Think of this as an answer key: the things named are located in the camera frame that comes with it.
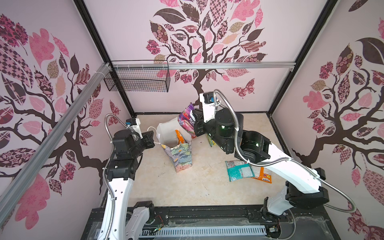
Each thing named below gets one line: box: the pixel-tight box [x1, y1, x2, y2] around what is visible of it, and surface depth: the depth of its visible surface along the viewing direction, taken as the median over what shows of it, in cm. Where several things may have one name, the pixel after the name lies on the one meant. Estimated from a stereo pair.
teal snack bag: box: [225, 160, 261, 182], surface depth 87 cm
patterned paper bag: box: [156, 117, 193, 173], surface depth 81 cm
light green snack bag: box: [207, 134, 217, 148], surface depth 45 cm
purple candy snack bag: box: [178, 102, 197, 139], surface depth 56 cm
